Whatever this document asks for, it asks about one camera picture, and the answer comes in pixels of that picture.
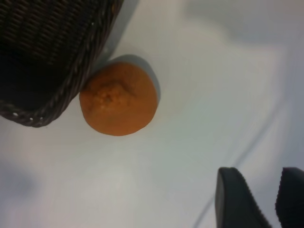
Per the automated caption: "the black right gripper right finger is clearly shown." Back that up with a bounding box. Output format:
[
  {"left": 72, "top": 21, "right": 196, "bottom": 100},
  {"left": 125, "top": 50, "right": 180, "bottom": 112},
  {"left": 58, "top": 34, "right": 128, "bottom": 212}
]
[{"left": 275, "top": 167, "right": 304, "bottom": 228}]

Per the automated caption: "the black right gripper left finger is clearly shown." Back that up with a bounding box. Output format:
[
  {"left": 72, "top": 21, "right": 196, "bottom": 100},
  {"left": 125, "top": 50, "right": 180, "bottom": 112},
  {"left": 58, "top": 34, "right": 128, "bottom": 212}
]
[{"left": 214, "top": 166, "right": 273, "bottom": 228}]

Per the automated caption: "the orange citrus fruit with knob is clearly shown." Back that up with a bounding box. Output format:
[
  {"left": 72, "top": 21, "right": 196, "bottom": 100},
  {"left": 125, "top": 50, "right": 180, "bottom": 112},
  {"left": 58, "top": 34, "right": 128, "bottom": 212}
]
[{"left": 79, "top": 61, "right": 159, "bottom": 137}]

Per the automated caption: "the dark brown wicker basket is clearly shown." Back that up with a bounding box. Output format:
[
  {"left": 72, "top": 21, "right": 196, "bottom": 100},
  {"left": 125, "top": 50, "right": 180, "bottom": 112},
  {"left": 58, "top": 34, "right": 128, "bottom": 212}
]
[{"left": 0, "top": 0, "right": 125, "bottom": 128}]

